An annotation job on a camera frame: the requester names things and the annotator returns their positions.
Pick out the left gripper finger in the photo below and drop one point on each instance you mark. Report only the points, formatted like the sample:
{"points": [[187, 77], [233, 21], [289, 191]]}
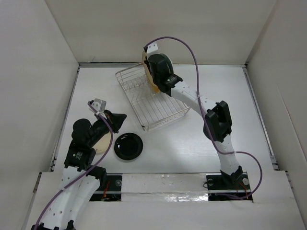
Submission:
{"points": [[119, 120], [109, 116]]}

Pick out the plain beige plate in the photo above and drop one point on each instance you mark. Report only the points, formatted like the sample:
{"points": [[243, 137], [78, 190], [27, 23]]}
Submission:
{"points": [[102, 145]]}

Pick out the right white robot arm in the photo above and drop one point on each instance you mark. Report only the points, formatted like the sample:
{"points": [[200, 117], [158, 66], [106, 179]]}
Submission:
{"points": [[217, 119]]}

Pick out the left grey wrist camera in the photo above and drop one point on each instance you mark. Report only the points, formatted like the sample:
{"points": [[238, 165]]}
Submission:
{"points": [[97, 106]]}

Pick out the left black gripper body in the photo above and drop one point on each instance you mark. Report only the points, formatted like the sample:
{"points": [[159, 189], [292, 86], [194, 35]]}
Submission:
{"points": [[101, 126]]}

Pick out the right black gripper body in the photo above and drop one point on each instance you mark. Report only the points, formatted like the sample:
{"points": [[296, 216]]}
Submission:
{"points": [[156, 78]]}

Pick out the red and teal plate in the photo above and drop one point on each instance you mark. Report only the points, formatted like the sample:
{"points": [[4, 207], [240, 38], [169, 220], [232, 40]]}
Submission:
{"points": [[169, 63]]}

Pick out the beige bird pattern plate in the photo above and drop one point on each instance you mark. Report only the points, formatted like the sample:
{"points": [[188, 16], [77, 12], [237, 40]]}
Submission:
{"points": [[153, 87]]}

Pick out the black round plate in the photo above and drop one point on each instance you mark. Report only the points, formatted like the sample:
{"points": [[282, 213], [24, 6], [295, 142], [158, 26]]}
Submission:
{"points": [[128, 146]]}

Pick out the silver wire dish rack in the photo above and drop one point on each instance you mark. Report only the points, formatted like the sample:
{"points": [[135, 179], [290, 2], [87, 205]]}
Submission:
{"points": [[153, 109]]}

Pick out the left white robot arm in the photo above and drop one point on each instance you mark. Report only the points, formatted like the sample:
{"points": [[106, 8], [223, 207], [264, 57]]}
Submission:
{"points": [[81, 177]]}

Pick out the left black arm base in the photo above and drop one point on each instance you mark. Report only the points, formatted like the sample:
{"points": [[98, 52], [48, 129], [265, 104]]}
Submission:
{"points": [[111, 192]]}

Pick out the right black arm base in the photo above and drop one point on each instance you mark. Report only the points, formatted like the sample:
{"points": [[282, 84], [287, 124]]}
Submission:
{"points": [[218, 190]]}

